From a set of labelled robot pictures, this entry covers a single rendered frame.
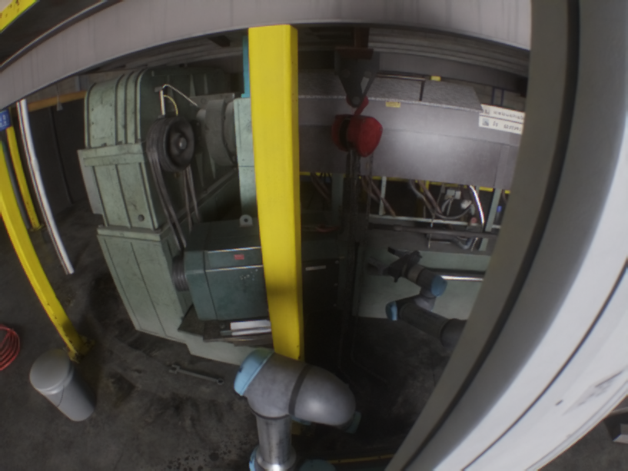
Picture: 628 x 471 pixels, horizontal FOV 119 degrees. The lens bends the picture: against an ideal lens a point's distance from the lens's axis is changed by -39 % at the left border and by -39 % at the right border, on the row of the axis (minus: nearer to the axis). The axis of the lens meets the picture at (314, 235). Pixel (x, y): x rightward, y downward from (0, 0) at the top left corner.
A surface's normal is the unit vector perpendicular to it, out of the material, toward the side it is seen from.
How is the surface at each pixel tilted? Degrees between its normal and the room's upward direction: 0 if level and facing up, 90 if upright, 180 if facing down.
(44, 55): 90
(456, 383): 90
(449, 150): 90
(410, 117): 78
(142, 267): 90
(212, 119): 73
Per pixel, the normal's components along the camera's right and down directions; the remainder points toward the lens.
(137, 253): -0.16, 0.48
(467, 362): -1.00, 0.02
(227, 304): 0.18, 0.48
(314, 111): -0.15, 0.29
